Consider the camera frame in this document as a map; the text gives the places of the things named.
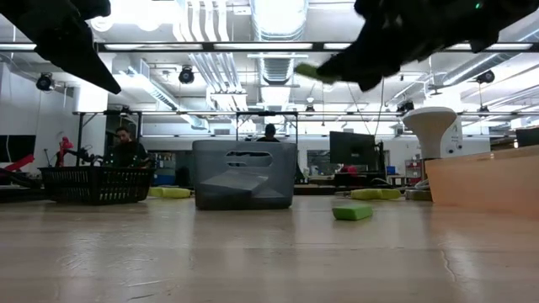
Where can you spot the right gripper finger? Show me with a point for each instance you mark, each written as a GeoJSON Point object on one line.
{"type": "Point", "coordinates": [358, 63]}
{"type": "Point", "coordinates": [379, 78]}

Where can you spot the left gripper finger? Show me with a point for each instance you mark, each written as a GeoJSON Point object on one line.
{"type": "Point", "coordinates": [76, 50]}

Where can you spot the green eraser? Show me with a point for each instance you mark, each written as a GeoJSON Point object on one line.
{"type": "Point", "coordinates": [307, 70]}
{"type": "Point", "coordinates": [352, 212]}

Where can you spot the grey plastic bin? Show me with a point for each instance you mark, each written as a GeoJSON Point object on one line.
{"type": "Point", "coordinates": [244, 185]}

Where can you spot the black ceiling track light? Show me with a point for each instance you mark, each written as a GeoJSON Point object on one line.
{"type": "Point", "coordinates": [44, 82]}
{"type": "Point", "coordinates": [485, 76]}
{"type": "Point", "coordinates": [186, 76]}

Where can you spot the black desk monitor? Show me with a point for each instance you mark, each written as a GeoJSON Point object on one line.
{"type": "Point", "coordinates": [351, 147]}

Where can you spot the red desk lamp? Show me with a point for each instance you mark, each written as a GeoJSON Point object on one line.
{"type": "Point", "coordinates": [64, 147]}

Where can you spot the person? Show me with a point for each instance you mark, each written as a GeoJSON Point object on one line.
{"type": "Point", "coordinates": [268, 130]}
{"type": "Point", "coordinates": [124, 149]}

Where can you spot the white device with icons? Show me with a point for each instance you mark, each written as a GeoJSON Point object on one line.
{"type": "Point", "coordinates": [471, 145]}

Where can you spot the red angled object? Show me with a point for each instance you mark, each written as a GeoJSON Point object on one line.
{"type": "Point", "coordinates": [21, 163]}

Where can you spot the black mesh basket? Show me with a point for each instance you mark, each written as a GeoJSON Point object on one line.
{"type": "Point", "coordinates": [92, 185]}

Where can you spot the orange translucent bin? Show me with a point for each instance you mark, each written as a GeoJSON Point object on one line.
{"type": "Point", "coordinates": [484, 181]}

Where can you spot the silver ceiling ventilation duct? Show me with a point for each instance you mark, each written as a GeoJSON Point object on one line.
{"type": "Point", "coordinates": [278, 25]}

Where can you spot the black background table frame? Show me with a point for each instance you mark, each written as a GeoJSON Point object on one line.
{"type": "Point", "coordinates": [80, 139]}

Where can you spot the black background rig frame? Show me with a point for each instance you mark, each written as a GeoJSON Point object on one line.
{"type": "Point", "coordinates": [267, 113]}

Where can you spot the black wall monitor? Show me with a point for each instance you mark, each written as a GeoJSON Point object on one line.
{"type": "Point", "coordinates": [17, 147]}

